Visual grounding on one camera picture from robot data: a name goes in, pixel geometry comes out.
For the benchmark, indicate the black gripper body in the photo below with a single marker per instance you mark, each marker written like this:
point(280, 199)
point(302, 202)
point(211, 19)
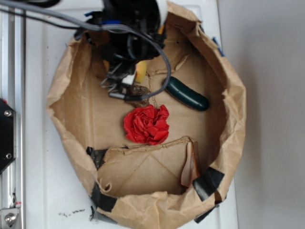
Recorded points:
point(135, 32)

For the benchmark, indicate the yellow and green sponge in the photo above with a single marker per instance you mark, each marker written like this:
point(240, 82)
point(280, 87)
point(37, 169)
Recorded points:
point(141, 68)

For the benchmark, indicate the brown grey rock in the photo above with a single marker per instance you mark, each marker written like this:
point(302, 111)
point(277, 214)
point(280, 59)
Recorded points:
point(137, 90)

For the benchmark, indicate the crumpled red paper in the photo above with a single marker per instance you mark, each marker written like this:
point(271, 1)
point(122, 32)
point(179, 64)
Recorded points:
point(147, 125)

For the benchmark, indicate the dark green toy cucumber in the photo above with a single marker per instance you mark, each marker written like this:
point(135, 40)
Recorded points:
point(186, 95)

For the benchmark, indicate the blue tape strip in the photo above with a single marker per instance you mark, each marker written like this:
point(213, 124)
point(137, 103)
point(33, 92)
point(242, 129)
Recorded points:
point(218, 46)

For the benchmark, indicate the brown paper bag tray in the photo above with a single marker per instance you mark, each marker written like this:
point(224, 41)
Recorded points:
point(159, 166)

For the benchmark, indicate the aluminium extrusion rail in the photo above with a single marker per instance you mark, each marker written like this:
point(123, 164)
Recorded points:
point(12, 91)

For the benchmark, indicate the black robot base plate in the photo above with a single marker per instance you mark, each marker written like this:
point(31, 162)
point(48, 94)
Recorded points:
point(7, 135)

